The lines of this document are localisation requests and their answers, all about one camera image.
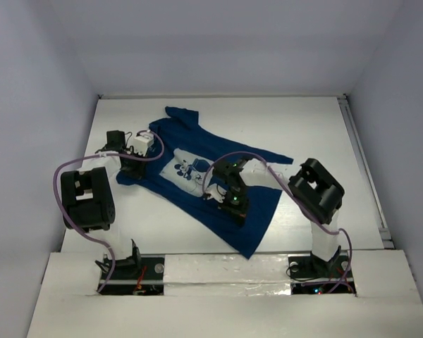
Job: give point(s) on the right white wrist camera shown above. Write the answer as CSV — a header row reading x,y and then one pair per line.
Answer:
x,y
216,193

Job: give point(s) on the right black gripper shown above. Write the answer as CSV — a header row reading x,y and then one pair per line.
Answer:
x,y
240,212

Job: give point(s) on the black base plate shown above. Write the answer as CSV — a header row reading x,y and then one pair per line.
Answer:
x,y
320,278
130,280

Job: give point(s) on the silver foil strip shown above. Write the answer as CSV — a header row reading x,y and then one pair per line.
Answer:
x,y
226,275

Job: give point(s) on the aluminium side rail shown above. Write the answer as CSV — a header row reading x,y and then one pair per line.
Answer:
x,y
362,163

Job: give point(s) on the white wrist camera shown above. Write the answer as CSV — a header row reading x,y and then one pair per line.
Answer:
x,y
216,193
141,143

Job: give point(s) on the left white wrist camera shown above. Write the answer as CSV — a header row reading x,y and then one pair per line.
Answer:
x,y
141,143

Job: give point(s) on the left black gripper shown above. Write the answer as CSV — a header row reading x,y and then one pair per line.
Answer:
x,y
132,168

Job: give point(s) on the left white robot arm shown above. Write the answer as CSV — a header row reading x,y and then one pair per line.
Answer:
x,y
84,195

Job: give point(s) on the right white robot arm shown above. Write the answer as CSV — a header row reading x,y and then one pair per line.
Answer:
x,y
310,185

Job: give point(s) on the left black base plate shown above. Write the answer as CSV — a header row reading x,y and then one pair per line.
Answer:
x,y
130,280

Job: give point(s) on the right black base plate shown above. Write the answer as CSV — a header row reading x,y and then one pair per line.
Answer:
x,y
320,278

